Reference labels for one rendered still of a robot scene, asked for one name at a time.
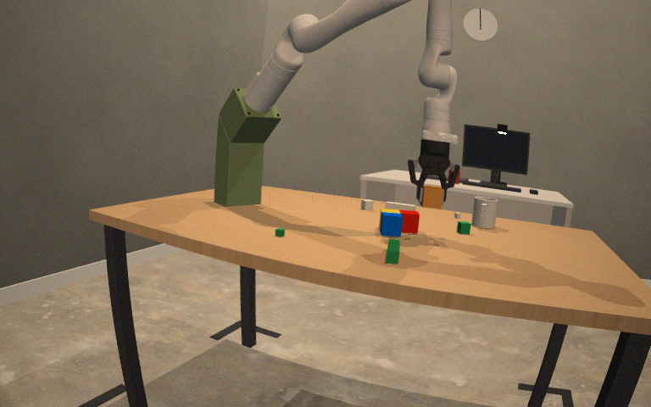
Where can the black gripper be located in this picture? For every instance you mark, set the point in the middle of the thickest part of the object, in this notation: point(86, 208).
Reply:
point(434, 160)

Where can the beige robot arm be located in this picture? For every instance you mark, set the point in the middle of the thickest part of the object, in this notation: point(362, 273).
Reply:
point(307, 34)

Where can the grey mug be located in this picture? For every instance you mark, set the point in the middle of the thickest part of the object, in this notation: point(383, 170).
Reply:
point(484, 207)

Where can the blue cube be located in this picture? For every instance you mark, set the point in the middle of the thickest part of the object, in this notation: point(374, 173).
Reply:
point(391, 224)

